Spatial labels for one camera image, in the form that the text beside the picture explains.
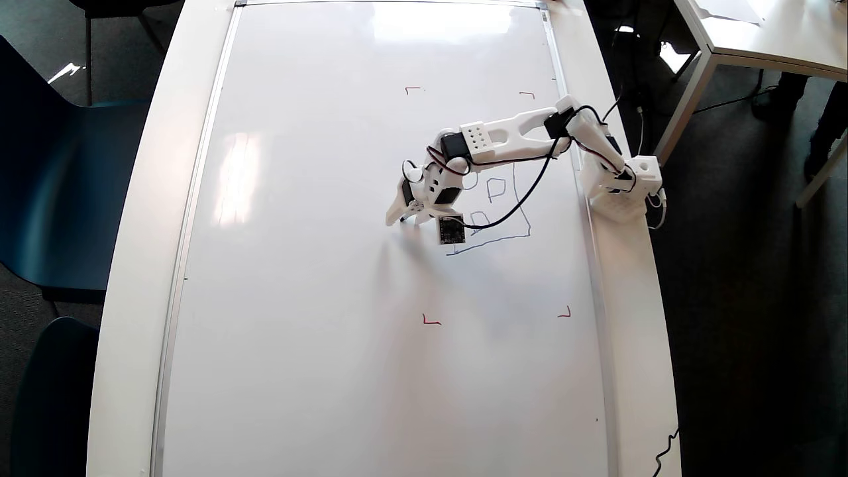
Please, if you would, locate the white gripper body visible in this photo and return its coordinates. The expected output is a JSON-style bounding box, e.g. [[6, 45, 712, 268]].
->
[[401, 161, 470, 218]]

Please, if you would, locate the large white whiteboard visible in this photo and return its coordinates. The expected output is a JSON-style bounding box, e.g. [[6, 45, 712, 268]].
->
[[151, 0, 620, 477]]

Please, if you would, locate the large blue chair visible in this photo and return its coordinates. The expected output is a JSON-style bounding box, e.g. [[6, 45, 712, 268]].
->
[[0, 36, 153, 305]]

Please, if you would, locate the blue chair with metal legs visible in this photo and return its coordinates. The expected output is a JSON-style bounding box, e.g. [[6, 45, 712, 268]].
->
[[66, 0, 184, 108]]

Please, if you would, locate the black shoe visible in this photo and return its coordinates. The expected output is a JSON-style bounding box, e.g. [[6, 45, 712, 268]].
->
[[752, 73, 813, 122]]

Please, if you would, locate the white side table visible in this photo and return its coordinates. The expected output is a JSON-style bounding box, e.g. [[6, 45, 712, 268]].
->
[[653, 0, 848, 209]]

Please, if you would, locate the dark blue chair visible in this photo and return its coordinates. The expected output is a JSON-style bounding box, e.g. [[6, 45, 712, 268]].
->
[[10, 317, 100, 477]]

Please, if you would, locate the dark trouser leg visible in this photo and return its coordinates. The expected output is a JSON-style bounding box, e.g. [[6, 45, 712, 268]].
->
[[804, 81, 848, 181]]

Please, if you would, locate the red black servo wire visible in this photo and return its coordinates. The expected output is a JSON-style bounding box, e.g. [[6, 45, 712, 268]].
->
[[401, 146, 472, 183]]

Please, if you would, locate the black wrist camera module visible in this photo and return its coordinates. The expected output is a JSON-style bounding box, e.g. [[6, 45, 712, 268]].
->
[[437, 215, 466, 246]]

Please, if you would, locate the black camera cable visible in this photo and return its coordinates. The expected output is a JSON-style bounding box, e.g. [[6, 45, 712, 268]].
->
[[462, 98, 623, 231]]

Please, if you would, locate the white cable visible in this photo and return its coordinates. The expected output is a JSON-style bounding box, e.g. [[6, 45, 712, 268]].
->
[[646, 189, 667, 231]]

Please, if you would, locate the black floor cable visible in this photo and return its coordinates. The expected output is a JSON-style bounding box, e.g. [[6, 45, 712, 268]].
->
[[692, 85, 779, 115]]

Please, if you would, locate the black curly cable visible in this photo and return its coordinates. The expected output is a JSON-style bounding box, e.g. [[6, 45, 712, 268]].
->
[[653, 427, 682, 477]]

